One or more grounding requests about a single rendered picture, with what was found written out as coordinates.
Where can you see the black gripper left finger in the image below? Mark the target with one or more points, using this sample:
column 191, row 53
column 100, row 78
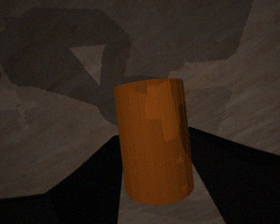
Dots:
column 90, row 195

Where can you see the orange cylinder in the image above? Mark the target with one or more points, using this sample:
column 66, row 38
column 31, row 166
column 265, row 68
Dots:
column 154, row 140

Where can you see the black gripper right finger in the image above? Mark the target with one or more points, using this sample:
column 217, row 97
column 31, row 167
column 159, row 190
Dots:
column 243, row 182

